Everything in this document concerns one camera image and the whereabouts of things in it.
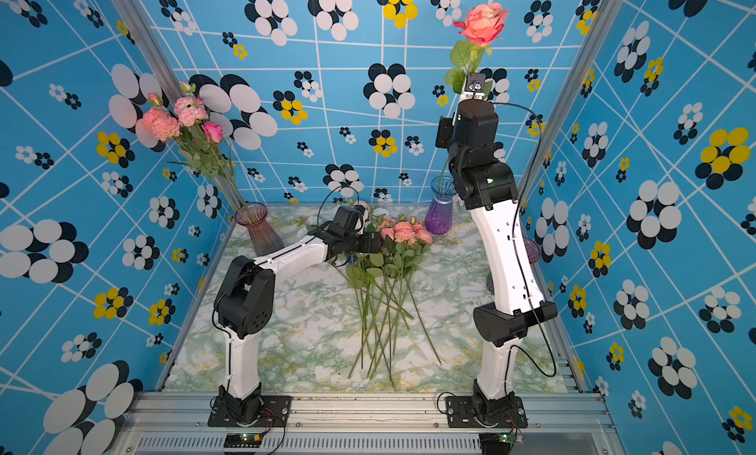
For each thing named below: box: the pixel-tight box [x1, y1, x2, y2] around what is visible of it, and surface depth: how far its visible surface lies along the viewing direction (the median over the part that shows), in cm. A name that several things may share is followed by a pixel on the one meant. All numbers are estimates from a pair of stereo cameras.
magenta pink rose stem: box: [201, 122, 247, 210], surface depth 80 cm
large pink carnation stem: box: [140, 93, 238, 208], surface depth 76 cm
